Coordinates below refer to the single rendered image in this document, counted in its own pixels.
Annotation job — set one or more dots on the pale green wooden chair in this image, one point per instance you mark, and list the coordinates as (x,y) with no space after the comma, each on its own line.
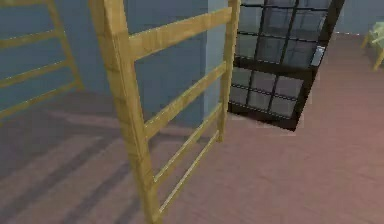
(378,38)

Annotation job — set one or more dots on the yellow wooden slatted rack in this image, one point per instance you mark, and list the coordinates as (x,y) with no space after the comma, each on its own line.
(117,66)

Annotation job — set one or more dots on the black glass-paned door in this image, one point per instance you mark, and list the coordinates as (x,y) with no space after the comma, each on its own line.
(301,90)

